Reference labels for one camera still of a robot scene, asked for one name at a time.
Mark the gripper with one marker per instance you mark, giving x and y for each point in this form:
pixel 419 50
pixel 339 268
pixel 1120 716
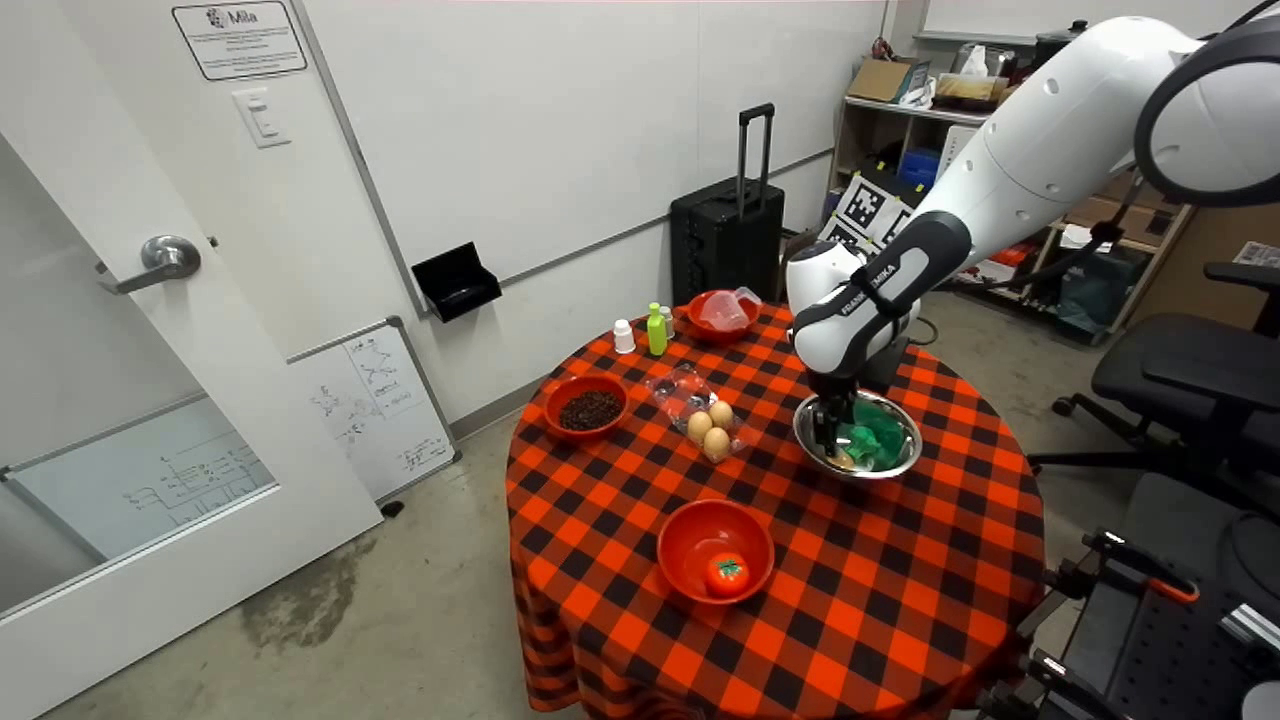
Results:
pixel 832 386

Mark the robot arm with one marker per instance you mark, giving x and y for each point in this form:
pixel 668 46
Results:
pixel 1040 150

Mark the brown egg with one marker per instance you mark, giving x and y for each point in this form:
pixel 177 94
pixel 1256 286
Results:
pixel 716 444
pixel 699 426
pixel 720 413
pixel 845 460

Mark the green broccoli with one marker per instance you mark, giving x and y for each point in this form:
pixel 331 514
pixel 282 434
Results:
pixel 878 432

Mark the silver basin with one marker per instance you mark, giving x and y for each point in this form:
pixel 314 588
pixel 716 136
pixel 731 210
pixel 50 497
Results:
pixel 900 462

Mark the clear plastic egg carton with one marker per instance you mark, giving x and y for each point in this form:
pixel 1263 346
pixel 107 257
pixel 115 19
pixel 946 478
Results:
pixel 680 392

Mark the clear measuring cup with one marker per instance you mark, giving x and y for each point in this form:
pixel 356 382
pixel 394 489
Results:
pixel 725 310

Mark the large red bowl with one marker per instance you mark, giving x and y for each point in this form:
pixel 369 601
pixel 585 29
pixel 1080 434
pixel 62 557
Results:
pixel 700 535

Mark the red black checkered tablecloth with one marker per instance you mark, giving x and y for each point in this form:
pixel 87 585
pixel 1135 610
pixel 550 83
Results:
pixel 860 600

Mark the red tomato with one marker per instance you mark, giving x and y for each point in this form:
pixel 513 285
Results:
pixel 727 575

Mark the small grey bottle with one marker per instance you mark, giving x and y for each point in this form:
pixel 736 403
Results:
pixel 669 322

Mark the green bottle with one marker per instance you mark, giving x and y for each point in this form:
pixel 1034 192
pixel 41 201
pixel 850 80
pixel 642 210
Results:
pixel 656 332

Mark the black suitcase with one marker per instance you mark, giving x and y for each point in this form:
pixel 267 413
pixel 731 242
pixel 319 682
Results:
pixel 725 240

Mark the stack of marker boards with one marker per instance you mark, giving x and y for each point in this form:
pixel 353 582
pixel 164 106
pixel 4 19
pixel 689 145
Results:
pixel 865 208

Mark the small white bottle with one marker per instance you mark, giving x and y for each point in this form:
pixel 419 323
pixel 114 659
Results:
pixel 624 338

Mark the heap of coffee beans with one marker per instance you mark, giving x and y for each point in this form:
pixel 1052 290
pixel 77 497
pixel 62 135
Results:
pixel 590 410

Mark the wooden shelf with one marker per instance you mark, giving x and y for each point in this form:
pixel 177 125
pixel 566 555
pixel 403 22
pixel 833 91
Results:
pixel 1100 260

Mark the black orange clamp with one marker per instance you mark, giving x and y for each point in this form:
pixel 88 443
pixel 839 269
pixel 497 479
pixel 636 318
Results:
pixel 1140 565

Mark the cardboard box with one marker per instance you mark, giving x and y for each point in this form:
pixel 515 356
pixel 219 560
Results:
pixel 882 80

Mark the black office chair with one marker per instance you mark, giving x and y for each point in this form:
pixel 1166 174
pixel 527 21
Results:
pixel 1190 375

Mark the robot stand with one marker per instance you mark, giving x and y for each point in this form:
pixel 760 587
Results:
pixel 1150 640

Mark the whiteboard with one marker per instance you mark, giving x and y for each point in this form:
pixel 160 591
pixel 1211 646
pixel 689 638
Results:
pixel 375 410

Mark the white door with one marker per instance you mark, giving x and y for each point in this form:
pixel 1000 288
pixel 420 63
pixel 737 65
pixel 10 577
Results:
pixel 200 380

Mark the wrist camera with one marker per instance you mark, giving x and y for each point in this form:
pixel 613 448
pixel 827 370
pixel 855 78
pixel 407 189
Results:
pixel 884 366

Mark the black wall holder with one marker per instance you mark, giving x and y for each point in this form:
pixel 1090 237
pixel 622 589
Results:
pixel 455 285

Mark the white light switch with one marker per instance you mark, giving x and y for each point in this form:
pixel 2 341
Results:
pixel 261 118

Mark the white wall sign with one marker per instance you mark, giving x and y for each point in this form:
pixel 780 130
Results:
pixel 240 38

